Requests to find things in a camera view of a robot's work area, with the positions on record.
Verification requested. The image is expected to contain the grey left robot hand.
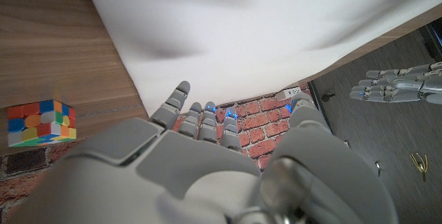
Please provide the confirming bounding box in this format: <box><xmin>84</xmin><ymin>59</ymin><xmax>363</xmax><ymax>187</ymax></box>
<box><xmin>349</xmin><ymin>61</ymin><xmax>442</xmax><ymax>106</ymax></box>

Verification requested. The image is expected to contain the printed brick wall backdrop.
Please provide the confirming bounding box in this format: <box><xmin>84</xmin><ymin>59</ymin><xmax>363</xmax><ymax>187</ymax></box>
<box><xmin>0</xmin><ymin>82</ymin><xmax>314</xmax><ymax>218</ymax></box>

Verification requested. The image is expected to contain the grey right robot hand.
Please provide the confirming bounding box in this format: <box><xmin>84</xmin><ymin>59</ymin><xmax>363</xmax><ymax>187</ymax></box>
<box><xmin>6</xmin><ymin>80</ymin><xmax>398</xmax><ymax>224</ymax></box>

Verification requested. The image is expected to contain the yellow wire clip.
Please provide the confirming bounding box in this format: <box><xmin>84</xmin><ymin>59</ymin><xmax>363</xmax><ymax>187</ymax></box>
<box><xmin>410</xmin><ymin>151</ymin><xmax>430</xmax><ymax>182</ymax></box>

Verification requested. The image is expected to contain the multicolour puzzle cube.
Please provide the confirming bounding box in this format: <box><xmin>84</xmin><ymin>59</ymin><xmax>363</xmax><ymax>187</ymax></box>
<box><xmin>6</xmin><ymin>99</ymin><xmax>77</xmax><ymax>148</ymax></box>

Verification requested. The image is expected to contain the cream memory foam sheet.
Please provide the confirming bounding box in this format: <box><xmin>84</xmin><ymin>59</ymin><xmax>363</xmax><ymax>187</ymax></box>
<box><xmin>79</xmin><ymin>0</ymin><xmax>442</xmax><ymax>118</ymax></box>

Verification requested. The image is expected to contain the white power strip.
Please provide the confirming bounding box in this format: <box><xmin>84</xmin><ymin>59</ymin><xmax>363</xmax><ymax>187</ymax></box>
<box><xmin>275</xmin><ymin>86</ymin><xmax>302</xmax><ymax>101</ymax></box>

